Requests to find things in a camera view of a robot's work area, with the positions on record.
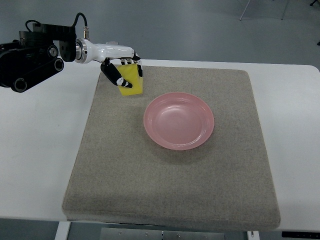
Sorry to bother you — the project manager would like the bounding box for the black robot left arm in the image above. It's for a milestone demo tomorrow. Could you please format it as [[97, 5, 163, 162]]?
[[0, 20, 77, 93]]

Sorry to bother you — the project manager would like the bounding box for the yellow cube block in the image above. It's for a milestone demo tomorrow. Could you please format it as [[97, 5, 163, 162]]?
[[116, 64, 143, 96]]

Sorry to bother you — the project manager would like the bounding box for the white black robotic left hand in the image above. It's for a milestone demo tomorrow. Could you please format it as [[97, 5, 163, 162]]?
[[75, 38, 143, 89]]

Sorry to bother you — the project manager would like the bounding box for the pink plate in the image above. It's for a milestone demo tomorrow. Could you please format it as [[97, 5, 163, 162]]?
[[143, 92, 215, 151]]

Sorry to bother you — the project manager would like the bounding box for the beige fabric mat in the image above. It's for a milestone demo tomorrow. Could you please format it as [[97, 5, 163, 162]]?
[[62, 66, 281, 231]]

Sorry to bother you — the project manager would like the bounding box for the white table leg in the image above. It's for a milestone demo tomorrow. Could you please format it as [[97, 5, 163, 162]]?
[[54, 221, 71, 240]]

